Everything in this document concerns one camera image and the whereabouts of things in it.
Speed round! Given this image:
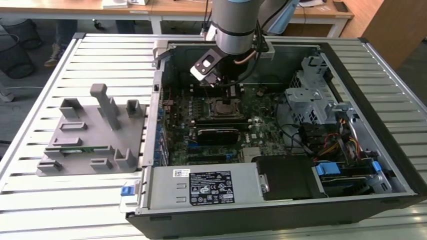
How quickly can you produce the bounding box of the black PC case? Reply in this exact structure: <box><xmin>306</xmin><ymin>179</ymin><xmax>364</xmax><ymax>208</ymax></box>
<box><xmin>123</xmin><ymin>37</ymin><xmax>427</xmax><ymax>240</ymax></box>

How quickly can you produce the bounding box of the wooden cabinet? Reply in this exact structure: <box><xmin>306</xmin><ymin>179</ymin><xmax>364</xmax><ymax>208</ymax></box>
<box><xmin>338</xmin><ymin>0</ymin><xmax>427</xmax><ymax>72</ymax></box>

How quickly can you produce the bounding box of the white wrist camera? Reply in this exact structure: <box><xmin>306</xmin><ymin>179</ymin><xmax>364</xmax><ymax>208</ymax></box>
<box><xmin>188</xmin><ymin>46</ymin><xmax>224</xmax><ymax>88</ymax></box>
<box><xmin>257</xmin><ymin>41</ymin><xmax>277</xmax><ymax>60</ymax></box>

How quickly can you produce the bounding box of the black expansion slot blue latch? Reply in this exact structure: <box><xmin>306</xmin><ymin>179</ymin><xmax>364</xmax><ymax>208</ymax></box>
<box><xmin>185</xmin><ymin>154</ymin><xmax>233</xmax><ymax>163</ymax></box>

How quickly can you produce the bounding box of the person in blue jeans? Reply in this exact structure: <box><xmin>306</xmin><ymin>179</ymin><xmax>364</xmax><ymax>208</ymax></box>
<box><xmin>43</xmin><ymin>19</ymin><xmax>137</xmax><ymax>68</ymax></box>

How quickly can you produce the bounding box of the yellow power wire bundle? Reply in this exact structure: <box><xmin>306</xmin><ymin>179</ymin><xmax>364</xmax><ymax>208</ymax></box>
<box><xmin>312</xmin><ymin>119</ymin><xmax>364</xmax><ymax>162</ymax></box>

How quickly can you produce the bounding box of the silver chipset heatsink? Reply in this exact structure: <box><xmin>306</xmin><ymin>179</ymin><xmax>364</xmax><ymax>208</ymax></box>
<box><xmin>241</xmin><ymin>147</ymin><xmax>264</xmax><ymax>161</ymax></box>

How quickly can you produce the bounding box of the green RAM stick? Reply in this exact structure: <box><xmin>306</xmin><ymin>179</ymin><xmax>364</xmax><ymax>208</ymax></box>
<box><xmin>43</xmin><ymin>145</ymin><xmax>114</xmax><ymax>154</ymax></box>

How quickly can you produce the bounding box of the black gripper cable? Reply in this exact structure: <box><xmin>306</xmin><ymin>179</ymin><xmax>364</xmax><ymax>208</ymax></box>
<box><xmin>237</xmin><ymin>0</ymin><xmax>293</xmax><ymax>85</ymax></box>

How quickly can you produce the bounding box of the pale blue teach pendant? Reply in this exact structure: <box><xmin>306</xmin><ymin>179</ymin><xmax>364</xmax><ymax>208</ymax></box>
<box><xmin>265</xmin><ymin>0</ymin><xmax>301</xmax><ymax>36</ymax></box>

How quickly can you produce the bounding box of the black plastic bracket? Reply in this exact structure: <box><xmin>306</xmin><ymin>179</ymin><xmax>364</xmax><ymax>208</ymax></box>
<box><xmin>297</xmin><ymin>122</ymin><xmax>342</xmax><ymax>155</ymax></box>

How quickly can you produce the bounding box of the green motherboard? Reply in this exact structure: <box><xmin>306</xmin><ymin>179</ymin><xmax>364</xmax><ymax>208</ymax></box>
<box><xmin>158</xmin><ymin>83</ymin><xmax>292</xmax><ymax>168</ymax></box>

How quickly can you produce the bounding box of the black graphics card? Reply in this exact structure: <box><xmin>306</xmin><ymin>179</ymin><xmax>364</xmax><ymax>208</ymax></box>
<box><xmin>196</xmin><ymin>128</ymin><xmax>240</xmax><ymax>146</ymax></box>

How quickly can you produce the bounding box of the grey parts rack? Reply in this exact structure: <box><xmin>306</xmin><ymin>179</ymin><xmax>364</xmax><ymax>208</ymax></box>
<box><xmin>34</xmin><ymin>83</ymin><xmax>149</xmax><ymax>178</ymax></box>

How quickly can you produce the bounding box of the blue case latch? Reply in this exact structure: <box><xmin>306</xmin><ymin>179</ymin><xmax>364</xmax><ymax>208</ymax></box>
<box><xmin>119</xmin><ymin>184</ymin><xmax>138</xmax><ymax>198</ymax></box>

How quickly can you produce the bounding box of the silver power supply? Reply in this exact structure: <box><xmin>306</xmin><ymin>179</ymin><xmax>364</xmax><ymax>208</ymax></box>
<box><xmin>145</xmin><ymin>164</ymin><xmax>269</xmax><ymax>211</ymax></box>

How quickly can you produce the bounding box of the silver metal drive cage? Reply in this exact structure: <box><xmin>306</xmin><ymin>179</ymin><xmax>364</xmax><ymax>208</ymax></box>
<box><xmin>284</xmin><ymin>55</ymin><xmax>340</xmax><ymax>126</ymax></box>

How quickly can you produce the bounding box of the white box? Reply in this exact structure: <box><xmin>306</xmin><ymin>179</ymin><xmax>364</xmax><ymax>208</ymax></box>
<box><xmin>101</xmin><ymin>0</ymin><xmax>129</xmax><ymax>10</ymax></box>

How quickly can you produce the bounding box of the black mesh waste bin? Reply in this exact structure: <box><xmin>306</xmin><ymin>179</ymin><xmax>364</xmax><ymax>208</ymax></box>
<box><xmin>0</xmin><ymin>33</ymin><xmax>37</xmax><ymax>80</ymax></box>
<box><xmin>0</xmin><ymin>17</ymin><xmax>43</xmax><ymax>50</ymax></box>

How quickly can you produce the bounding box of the black plastic cover box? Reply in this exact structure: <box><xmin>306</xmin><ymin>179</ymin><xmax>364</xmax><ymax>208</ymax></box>
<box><xmin>254</xmin><ymin>154</ymin><xmax>326</xmax><ymax>201</ymax></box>

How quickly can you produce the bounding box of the CPU socket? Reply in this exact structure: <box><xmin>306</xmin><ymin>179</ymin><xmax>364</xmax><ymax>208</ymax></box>
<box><xmin>206</xmin><ymin>98</ymin><xmax>241</xmax><ymax>119</ymax></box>

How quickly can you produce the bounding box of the black phone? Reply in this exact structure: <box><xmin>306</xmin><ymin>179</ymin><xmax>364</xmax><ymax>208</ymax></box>
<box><xmin>332</xmin><ymin>1</ymin><xmax>349</xmax><ymax>13</ymax></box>

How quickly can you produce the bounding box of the hard disk in blue carrier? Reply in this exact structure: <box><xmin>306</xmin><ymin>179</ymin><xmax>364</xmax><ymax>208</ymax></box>
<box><xmin>314</xmin><ymin>161</ymin><xmax>373</xmax><ymax>198</ymax></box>

